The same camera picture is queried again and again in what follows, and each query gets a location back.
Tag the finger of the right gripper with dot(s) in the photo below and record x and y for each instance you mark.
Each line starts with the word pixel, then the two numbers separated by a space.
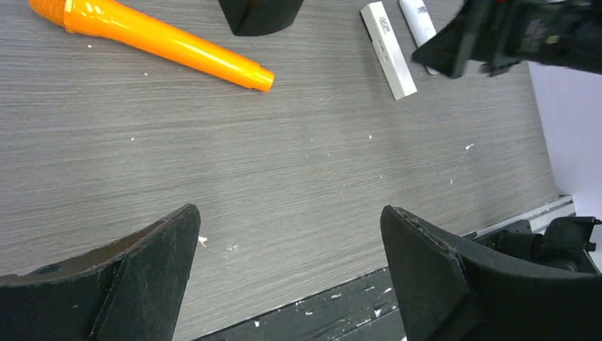
pixel 478 32

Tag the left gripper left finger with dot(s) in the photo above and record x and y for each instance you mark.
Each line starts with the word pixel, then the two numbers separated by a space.
pixel 129 289

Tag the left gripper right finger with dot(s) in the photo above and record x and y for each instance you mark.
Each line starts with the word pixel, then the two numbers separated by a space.
pixel 511 284

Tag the white remote control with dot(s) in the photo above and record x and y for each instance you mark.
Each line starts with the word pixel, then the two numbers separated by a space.
pixel 418 20

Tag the long white box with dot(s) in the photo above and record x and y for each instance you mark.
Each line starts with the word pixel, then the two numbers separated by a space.
pixel 388 50

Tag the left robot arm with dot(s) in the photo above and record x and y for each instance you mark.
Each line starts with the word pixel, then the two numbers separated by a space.
pixel 504 285

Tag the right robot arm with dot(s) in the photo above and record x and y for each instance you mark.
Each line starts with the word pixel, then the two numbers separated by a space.
pixel 556 33

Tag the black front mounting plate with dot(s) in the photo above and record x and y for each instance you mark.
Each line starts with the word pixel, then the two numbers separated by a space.
pixel 364 308

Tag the black metronome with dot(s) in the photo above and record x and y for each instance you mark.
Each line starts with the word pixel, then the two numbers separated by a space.
pixel 259 17

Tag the orange toy microphone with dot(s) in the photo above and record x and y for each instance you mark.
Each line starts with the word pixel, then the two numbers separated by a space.
pixel 114 21

